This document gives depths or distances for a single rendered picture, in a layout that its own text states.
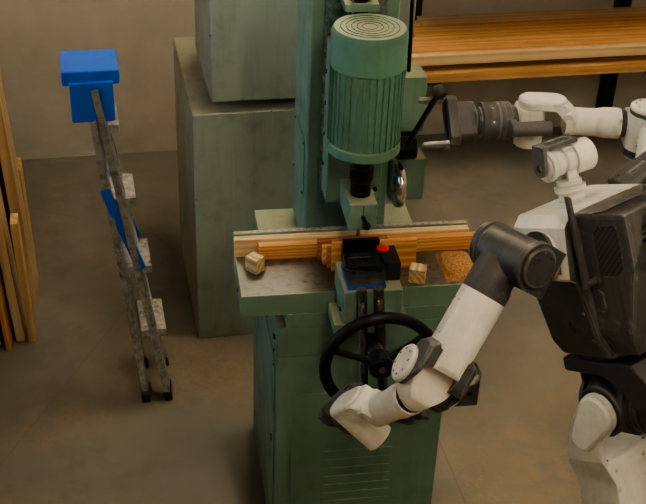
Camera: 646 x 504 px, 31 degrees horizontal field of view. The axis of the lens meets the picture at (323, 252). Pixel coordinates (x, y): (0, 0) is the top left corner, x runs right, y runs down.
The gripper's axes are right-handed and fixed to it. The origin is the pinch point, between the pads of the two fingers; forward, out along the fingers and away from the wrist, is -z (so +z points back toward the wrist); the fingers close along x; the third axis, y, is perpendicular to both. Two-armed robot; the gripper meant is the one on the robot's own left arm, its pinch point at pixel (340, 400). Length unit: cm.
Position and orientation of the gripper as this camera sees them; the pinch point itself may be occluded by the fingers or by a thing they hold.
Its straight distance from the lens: 263.9
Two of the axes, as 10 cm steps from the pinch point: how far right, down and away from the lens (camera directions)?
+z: 1.5, 0.4, -9.9
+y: -6.5, -7.5, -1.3
